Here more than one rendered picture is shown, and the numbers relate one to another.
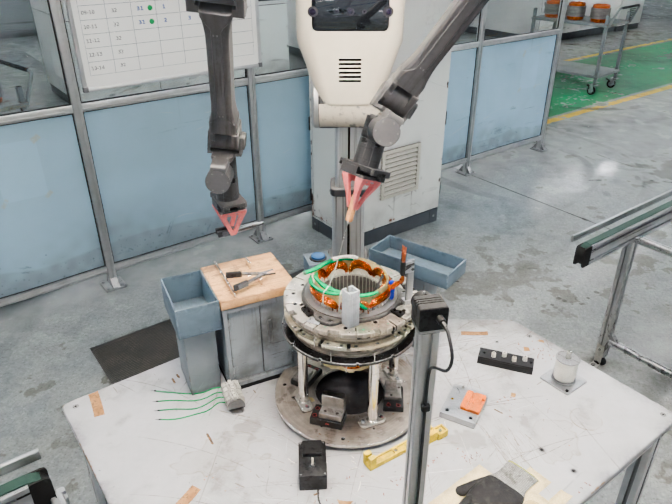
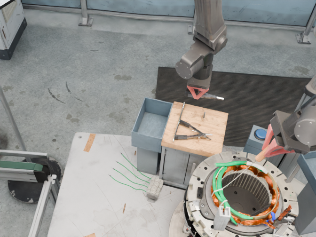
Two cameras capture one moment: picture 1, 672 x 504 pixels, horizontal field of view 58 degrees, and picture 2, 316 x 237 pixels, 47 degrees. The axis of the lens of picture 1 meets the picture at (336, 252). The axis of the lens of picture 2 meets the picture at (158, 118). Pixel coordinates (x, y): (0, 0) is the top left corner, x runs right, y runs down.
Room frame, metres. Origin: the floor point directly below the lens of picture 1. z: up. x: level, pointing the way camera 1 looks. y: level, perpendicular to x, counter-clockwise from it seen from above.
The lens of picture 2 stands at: (0.64, -0.13, 2.04)
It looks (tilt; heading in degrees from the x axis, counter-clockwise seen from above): 50 degrees down; 37
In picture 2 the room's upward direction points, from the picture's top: 4 degrees clockwise
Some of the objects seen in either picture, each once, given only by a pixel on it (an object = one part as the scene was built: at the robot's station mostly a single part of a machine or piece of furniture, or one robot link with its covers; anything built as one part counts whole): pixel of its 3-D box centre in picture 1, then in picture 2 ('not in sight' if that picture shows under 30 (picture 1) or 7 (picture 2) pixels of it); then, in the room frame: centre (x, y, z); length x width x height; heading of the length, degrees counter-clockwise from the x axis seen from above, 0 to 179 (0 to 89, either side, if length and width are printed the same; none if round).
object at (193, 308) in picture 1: (195, 335); (151, 140); (1.28, 0.37, 0.92); 0.17 x 0.11 x 0.28; 26
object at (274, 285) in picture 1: (247, 279); (195, 129); (1.35, 0.23, 1.05); 0.20 x 0.19 x 0.02; 116
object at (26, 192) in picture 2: not in sight; (35, 177); (1.09, 1.13, 0.01); 0.34 x 0.34 x 0.02
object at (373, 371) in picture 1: (373, 388); not in sight; (1.09, -0.09, 0.91); 0.02 x 0.02 x 0.21
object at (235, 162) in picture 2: (327, 264); (239, 165); (1.25, 0.02, 1.15); 0.15 x 0.04 x 0.02; 122
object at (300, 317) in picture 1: (350, 296); (242, 197); (1.21, -0.04, 1.09); 0.32 x 0.32 x 0.01
